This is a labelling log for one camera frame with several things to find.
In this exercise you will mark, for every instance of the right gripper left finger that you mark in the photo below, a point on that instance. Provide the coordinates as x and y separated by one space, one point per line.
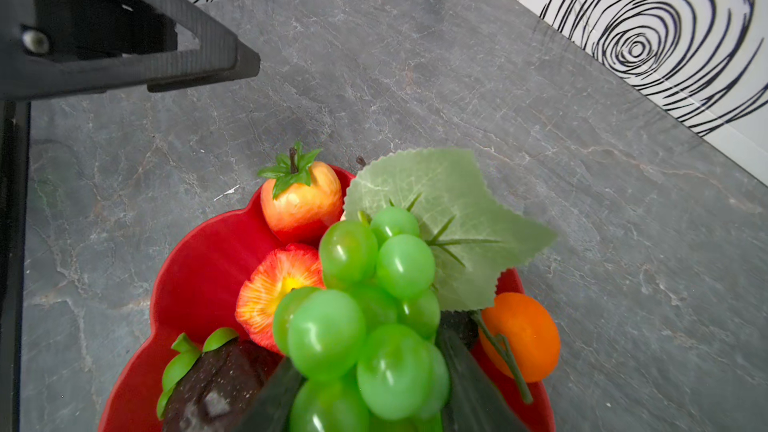
271 408

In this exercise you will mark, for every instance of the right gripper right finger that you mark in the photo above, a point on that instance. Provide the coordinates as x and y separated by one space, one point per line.
475 404

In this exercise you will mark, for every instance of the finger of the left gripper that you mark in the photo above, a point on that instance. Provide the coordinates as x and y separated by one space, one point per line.
57 48

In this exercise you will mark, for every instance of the dark purple mangosteen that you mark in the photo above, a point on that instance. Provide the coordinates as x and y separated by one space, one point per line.
210 388

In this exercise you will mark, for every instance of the orange tangerine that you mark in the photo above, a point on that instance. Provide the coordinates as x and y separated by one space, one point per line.
531 332

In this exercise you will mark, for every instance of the red apple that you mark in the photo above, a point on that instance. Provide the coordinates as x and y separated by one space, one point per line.
284 269

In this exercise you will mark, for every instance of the red flower-shaped fruit bowl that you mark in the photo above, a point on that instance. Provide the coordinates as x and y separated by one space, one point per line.
195 293

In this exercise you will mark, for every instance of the green grape bunch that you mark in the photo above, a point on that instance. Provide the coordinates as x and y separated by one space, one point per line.
421 235

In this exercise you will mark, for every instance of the red strawberry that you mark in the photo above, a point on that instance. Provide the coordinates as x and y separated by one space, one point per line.
301 196

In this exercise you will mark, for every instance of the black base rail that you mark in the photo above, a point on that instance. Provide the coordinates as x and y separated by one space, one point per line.
15 134

